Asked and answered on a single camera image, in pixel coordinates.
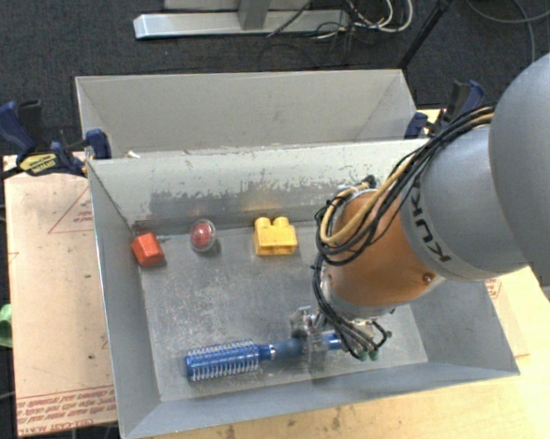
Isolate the grey metal bin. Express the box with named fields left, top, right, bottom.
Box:
left=74, top=46, right=525, bottom=439

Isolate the yellow toy brick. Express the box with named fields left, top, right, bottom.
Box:
left=251, top=213, right=300, bottom=257

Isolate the red-orange house-shaped block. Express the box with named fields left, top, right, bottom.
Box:
left=128, top=230, right=168, bottom=269

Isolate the red ball in clear dome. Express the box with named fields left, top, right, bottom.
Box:
left=187, top=217, right=220, bottom=256

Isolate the blue hairbrush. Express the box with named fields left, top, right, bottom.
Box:
left=184, top=332, right=345, bottom=384

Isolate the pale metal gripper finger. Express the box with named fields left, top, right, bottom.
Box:
left=304, top=337, right=334, bottom=374
left=288, top=304, right=330, bottom=341

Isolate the brown cardboard board red print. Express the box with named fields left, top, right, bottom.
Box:
left=0, top=148, right=120, bottom=439

